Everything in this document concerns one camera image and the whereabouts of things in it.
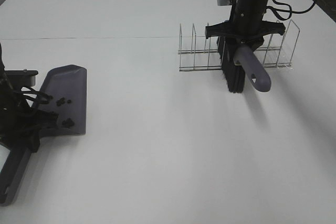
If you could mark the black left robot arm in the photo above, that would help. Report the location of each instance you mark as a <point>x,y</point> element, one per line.
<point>21,100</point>

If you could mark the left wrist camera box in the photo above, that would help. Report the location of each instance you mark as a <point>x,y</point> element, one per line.
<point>22,78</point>

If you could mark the pile of coffee beans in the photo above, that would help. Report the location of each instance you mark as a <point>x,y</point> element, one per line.
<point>62,108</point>

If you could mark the metal wire rack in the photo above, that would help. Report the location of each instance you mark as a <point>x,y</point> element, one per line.
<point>198,53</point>

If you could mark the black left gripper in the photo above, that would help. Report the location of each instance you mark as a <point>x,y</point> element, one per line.
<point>25,130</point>

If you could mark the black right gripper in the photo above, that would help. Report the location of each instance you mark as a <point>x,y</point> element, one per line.
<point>231,30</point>

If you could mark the purple plastic dustpan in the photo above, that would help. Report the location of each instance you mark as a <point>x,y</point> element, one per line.
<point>67,81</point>

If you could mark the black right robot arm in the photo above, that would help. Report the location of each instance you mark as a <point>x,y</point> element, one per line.
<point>246,24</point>

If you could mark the purple brush black bristles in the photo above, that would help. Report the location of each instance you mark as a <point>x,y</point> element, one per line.
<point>239,62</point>

